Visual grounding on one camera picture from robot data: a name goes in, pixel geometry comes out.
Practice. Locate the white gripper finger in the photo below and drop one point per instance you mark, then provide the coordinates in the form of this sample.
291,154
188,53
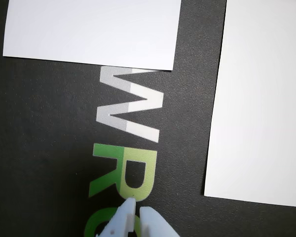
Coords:
153,224
122,217

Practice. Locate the white paper sheet marked HOME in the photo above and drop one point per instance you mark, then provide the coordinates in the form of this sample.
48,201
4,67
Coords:
261,111

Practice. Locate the black mat with WRO print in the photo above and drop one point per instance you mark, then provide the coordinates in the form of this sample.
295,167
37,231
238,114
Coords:
39,135

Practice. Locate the white paper sheet marked 1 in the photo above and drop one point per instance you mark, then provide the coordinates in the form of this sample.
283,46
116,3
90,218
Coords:
88,29

